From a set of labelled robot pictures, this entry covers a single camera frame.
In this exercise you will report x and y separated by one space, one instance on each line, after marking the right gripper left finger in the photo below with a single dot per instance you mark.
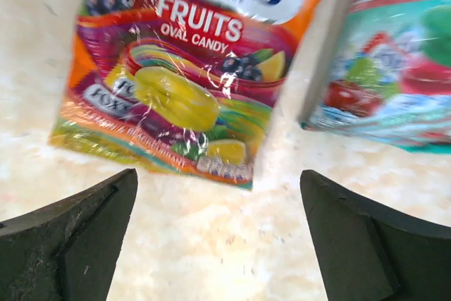
68 250

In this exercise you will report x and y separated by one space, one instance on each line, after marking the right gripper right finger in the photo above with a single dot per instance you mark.
368 251

